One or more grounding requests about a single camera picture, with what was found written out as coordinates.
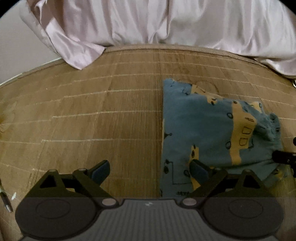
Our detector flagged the blue car-print pants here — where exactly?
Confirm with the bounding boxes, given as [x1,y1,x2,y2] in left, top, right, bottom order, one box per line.
[160,79,285,197]

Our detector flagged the woven bamboo mat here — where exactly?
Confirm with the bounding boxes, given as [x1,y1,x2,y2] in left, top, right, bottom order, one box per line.
[0,44,296,241]

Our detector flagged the black pen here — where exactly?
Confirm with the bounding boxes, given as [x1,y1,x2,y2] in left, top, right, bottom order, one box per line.
[0,181,13,213]

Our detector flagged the pink satin curtain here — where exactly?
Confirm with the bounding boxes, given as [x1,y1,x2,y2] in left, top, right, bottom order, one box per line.
[20,1,295,77]

